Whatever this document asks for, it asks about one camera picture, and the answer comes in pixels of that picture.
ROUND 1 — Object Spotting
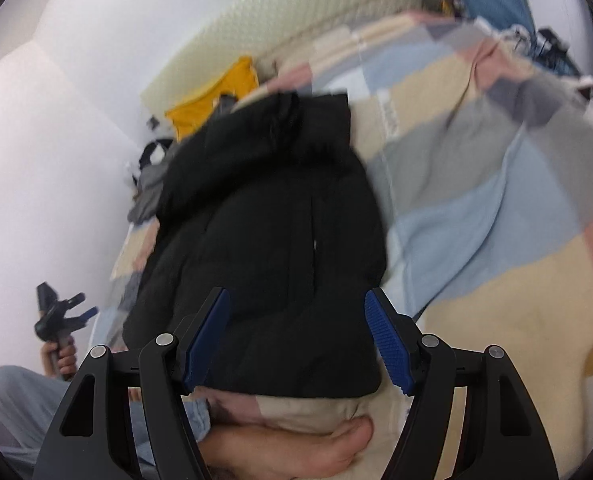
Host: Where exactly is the black puffer jacket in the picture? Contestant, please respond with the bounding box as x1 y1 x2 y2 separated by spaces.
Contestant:
123 92 387 399

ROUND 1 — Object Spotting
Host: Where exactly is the person left hand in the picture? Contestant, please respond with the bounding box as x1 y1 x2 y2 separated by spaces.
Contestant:
40 336 77 378

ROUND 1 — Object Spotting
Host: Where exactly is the blue jeans leg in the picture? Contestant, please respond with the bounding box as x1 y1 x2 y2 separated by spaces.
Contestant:
0 365 211 479

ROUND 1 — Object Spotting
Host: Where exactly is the grey fleece garment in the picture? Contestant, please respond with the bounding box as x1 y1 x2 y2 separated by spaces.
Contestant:
127 160 170 224

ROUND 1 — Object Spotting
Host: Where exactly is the bare foot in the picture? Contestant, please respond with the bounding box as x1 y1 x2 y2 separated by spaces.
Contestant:
199 416 374 479

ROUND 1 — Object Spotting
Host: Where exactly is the checkered patchwork duvet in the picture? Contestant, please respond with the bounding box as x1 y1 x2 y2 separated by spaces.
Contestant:
93 8 593 480

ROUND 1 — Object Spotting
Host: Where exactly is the yellow pillow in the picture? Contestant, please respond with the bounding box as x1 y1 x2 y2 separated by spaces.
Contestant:
165 55 258 141

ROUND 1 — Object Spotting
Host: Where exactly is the cream quilted headboard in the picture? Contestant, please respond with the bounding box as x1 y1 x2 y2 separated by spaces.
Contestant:
141 0 423 117

